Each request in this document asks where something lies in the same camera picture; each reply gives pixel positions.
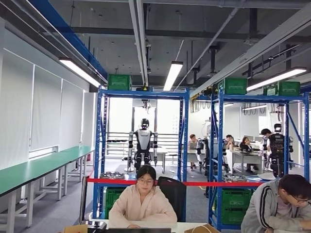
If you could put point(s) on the white and black humanoid robot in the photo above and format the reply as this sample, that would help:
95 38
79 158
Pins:
143 141

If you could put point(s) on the yellow and black hoist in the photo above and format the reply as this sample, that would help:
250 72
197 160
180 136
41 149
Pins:
143 88

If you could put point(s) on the person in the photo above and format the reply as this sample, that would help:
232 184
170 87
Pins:
245 144
140 205
265 205
192 144
229 141
266 132

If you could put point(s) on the green plastic crate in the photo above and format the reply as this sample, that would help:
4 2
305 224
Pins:
287 89
235 198
232 216
119 82
234 86
114 199

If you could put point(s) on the black office chair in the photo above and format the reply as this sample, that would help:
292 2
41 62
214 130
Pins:
174 199

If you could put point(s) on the red barrier tape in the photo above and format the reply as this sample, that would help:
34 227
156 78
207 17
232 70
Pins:
218 184

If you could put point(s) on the dark grey laptop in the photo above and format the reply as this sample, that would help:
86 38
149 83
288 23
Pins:
138 230

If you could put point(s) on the white office desk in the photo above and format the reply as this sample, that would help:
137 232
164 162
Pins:
247 157

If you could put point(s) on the black bag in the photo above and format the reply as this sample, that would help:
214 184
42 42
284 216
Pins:
96 226

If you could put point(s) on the blue overhead steel beam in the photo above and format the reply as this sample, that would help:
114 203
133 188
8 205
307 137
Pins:
72 35

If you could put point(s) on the dark humanoid robot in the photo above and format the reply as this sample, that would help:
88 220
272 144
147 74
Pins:
277 148

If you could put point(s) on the long green-topped table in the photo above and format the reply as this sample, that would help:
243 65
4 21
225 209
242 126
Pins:
36 167

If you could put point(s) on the grey ceiling hoist rail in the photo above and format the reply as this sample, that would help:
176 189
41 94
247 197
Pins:
140 41

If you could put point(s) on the black barrier post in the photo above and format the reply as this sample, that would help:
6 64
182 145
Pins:
84 199

